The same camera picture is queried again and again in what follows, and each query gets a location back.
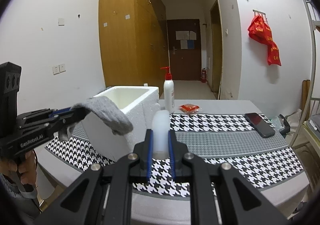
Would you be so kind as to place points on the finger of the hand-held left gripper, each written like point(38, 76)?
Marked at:
point(60, 112)
point(65, 120)

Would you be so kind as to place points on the white foam box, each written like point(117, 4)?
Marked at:
point(127, 105)

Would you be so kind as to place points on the person's left forearm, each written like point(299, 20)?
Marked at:
point(12, 197)

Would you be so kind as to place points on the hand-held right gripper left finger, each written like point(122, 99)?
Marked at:
point(149, 155)

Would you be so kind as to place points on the dark brown entrance door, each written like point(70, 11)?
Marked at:
point(185, 65)

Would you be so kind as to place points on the white pump bottle red cap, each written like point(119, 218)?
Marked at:
point(169, 92)

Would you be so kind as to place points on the wooden wardrobe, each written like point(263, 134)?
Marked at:
point(125, 47)

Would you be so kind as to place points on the red fire extinguisher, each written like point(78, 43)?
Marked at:
point(204, 75)

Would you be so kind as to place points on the wooden boards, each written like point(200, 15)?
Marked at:
point(306, 95)

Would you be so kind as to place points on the person's left hand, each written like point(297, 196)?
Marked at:
point(7, 166)

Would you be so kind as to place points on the white wall socket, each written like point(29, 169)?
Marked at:
point(62, 67)
point(55, 69)

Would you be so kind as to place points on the white paper sheet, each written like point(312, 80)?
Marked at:
point(192, 35)
point(182, 35)
point(184, 45)

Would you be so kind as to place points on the white sock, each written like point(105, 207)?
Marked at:
point(160, 130)

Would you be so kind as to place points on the metal wall hook rack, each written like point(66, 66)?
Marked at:
point(259, 12)

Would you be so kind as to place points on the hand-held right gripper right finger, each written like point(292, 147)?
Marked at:
point(171, 155)

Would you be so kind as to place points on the white wall switch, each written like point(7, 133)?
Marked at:
point(60, 21)

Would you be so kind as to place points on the metal bunk bed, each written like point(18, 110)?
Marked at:
point(312, 125)

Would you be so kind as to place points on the blue paper sheet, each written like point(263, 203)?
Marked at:
point(190, 44)

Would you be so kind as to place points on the black smartphone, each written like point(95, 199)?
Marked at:
point(260, 125)

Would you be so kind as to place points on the red shopping bag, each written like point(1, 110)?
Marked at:
point(273, 53)
point(258, 30)

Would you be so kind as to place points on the grey sock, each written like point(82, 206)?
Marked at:
point(107, 112)

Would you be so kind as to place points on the black chair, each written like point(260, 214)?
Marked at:
point(285, 125)

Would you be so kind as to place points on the red snack packet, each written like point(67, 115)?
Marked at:
point(189, 108)

